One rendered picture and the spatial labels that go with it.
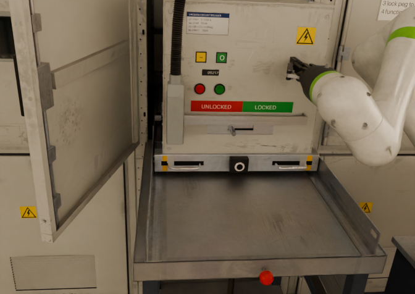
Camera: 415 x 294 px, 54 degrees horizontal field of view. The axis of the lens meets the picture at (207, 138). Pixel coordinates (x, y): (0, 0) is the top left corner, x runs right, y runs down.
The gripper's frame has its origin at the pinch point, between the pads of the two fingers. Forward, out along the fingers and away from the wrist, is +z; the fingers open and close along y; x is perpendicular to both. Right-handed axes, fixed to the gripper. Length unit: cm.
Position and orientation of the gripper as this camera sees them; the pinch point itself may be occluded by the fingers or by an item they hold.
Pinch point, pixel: (295, 64)
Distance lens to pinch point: 122.3
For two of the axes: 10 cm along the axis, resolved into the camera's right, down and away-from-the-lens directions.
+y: 9.9, 0.1, 1.1
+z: -1.0, -4.0, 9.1
